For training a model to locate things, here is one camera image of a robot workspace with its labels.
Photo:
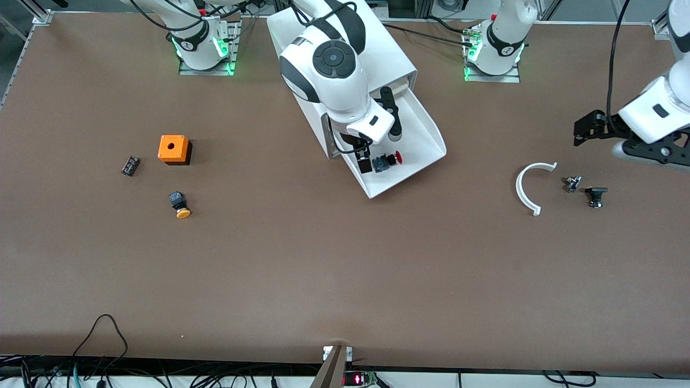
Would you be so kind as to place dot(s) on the white curved plastic arc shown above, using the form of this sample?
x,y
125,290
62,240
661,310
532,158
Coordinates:
x,y
518,188

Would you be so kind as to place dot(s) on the aluminium frame profile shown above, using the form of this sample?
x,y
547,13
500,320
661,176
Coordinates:
x,y
42,13
666,21

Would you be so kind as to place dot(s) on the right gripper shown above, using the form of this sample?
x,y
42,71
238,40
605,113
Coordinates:
x,y
360,146

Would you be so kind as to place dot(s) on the white drawer cabinet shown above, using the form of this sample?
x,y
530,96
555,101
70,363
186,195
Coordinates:
x,y
388,54

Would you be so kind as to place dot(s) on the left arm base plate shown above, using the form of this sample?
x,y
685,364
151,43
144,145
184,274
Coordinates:
x,y
512,78

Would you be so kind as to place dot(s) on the small metal switch part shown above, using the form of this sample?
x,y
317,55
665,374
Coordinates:
x,y
572,184

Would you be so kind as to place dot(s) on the small black clamp part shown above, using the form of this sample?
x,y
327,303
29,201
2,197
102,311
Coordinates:
x,y
595,195

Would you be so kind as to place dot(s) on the red mushroom push button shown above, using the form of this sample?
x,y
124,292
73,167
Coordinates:
x,y
384,163

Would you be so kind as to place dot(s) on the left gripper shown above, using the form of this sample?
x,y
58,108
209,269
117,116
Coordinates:
x,y
608,126

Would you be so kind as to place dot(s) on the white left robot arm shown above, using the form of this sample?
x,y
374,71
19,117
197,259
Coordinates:
x,y
504,32

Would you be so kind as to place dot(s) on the dark cylindrical capacitor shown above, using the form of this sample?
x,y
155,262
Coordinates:
x,y
130,165

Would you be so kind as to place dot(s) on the grey camera post with bracket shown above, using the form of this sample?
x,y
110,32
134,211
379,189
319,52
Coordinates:
x,y
333,369

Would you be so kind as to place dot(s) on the yellow mushroom push button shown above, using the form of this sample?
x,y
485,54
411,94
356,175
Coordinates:
x,y
179,203

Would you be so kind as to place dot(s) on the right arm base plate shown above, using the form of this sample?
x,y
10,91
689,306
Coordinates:
x,y
226,69

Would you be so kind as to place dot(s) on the white drawer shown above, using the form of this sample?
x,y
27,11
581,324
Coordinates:
x,y
415,156

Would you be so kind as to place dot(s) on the orange button enclosure box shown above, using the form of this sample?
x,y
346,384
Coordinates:
x,y
173,152

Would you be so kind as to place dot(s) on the circuit board with red display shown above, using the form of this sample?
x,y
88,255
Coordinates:
x,y
358,379

